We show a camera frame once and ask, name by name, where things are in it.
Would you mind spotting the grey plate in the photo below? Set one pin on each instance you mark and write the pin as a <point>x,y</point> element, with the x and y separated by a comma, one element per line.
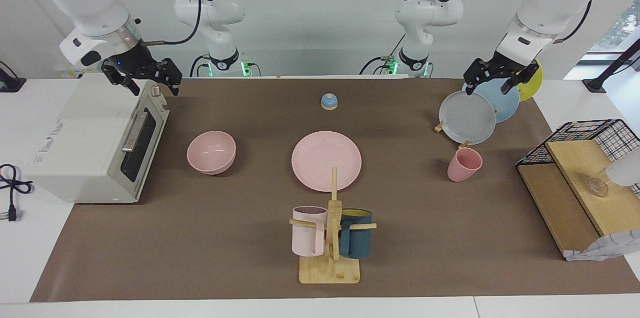
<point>467,117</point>

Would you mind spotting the wooden plate rack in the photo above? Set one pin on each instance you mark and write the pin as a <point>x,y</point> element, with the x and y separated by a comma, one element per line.
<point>438,127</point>

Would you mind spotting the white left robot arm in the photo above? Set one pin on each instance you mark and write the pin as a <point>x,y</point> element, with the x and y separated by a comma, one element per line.
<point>545,2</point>

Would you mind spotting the white patterned cloth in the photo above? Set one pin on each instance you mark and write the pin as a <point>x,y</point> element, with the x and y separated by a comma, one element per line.
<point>610,248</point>

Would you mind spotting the white cardboard box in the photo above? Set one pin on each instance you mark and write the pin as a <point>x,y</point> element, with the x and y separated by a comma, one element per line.
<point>70,72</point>

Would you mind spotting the pink bowl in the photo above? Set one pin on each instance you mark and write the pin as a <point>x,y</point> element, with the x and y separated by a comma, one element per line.
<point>212,150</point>

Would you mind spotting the dark wooden shelf board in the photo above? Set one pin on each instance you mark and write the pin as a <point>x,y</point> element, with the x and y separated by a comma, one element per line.
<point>555,208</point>

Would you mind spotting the pink plate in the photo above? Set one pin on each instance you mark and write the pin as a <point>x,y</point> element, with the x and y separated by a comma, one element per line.
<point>320,157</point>

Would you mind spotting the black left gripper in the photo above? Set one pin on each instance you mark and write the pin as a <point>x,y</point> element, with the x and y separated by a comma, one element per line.
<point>500,65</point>

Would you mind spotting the window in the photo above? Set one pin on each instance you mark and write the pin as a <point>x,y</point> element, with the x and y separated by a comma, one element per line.
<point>617,27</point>

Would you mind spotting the pale pink mug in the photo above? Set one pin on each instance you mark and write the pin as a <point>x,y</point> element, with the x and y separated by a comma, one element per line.
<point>305,238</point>

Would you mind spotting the clear glass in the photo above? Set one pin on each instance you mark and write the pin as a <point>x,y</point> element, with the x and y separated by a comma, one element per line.
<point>598,187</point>

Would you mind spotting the yellow plate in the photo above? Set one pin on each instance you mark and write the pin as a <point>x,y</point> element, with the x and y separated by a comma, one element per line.
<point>532,85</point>

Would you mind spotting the frosted white cup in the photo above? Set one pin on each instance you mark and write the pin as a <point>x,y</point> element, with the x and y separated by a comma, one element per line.
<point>625,170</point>

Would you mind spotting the white toaster oven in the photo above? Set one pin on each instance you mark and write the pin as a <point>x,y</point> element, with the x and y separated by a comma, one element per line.
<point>85,137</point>

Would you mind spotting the brown table mat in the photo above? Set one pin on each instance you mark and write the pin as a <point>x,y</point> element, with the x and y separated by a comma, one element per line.
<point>225,238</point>

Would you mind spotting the dark teal mug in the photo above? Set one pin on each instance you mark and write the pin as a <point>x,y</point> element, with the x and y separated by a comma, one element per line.
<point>357,243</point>

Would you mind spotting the wooden mug tree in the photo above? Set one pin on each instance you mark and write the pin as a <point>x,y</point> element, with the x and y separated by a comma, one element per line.
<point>330,270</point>

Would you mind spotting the black desk clamp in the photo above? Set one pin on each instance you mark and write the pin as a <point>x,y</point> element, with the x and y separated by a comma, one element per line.
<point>10,83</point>

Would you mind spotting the light wooden shelf board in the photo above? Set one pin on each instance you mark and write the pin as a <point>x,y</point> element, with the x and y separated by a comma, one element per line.
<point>580,173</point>

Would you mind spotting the blue call bell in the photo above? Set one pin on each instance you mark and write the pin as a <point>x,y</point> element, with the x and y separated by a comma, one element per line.
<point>329,102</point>

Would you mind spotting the light blue plate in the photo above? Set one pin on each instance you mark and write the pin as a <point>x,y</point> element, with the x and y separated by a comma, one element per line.
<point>502,102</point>

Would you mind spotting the black stand with foot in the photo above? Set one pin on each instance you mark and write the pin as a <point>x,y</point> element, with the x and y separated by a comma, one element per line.
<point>617,62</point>

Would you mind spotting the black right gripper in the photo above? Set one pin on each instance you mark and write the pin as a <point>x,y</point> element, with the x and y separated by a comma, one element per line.
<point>137,60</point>

